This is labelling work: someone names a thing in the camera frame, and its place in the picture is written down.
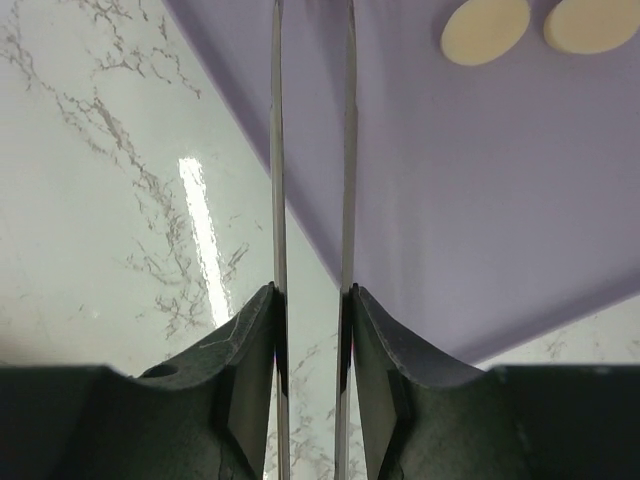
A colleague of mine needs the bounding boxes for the metal tongs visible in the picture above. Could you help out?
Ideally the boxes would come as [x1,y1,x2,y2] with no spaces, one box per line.
[262,0,361,480]

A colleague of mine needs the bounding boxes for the white ridged chocolate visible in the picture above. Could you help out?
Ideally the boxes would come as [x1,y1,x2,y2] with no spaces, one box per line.
[440,0,531,66]

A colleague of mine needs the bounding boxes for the lavender plastic tray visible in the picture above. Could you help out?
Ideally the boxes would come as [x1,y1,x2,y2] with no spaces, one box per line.
[159,0,640,366]

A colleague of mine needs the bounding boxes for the cream oval chocolate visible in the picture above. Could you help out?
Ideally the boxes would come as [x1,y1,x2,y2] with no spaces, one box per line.
[543,0,639,55]

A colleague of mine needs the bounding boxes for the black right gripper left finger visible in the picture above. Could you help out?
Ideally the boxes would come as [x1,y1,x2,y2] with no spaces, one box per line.
[1,284,283,479]

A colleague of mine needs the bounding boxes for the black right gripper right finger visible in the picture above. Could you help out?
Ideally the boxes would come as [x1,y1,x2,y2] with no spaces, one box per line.
[351,286,639,479]

